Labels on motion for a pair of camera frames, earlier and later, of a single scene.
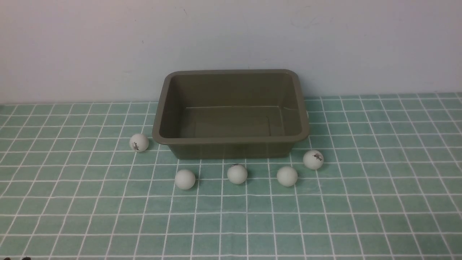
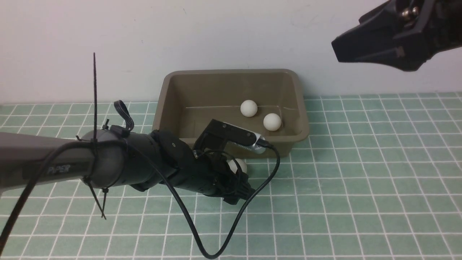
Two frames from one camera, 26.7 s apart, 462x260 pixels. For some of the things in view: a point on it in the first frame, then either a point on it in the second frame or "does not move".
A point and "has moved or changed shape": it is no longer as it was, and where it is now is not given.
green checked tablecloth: x=389 y=187 does not move
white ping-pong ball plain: x=184 y=179 has moved or changed shape
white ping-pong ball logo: x=313 y=159 → x=272 y=122
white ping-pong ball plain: x=287 y=176 → x=248 y=108
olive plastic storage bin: x=209 y=114 does not move
